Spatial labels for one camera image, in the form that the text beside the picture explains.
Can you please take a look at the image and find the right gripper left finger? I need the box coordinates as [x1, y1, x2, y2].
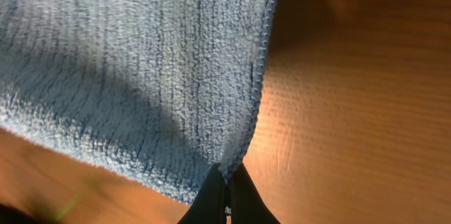
[178, 163, 226, 224]

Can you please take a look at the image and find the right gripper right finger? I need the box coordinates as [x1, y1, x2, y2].
[228, 163, 280, 224]

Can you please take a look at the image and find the blue microfiber cloth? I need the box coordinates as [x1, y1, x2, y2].
[1, 0, 277, 203]

